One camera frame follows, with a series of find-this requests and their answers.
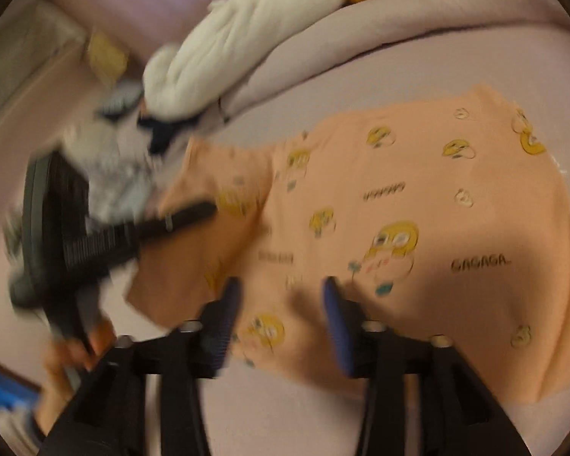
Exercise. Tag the peach cartoon print shirt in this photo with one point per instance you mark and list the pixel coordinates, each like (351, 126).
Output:
(408, 228)

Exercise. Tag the person's left forearm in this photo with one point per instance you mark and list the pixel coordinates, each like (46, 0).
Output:
(57, 413)

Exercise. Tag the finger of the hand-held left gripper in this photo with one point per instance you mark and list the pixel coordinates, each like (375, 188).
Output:
(180, 221)

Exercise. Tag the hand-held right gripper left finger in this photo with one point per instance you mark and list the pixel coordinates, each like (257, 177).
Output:
(225, 325)

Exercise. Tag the blue item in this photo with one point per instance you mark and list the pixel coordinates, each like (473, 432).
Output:
(4, 392)

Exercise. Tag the person's left hand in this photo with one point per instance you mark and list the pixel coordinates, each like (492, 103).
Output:
(76, 358)

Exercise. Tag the lilac comforter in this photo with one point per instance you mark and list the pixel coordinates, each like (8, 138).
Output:
(408, 23)

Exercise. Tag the yellow soft item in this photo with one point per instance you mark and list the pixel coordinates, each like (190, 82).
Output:
(107, 59)

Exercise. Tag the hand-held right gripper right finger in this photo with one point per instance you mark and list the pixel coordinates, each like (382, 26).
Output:
(337, 330)

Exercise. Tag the grey white cloth pile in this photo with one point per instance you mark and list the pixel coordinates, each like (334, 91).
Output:
(118, 171)

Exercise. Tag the white plush toy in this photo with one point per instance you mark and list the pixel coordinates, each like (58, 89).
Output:
(232, 42)

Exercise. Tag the navy cloth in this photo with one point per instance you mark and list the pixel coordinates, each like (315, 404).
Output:
(164, 135)

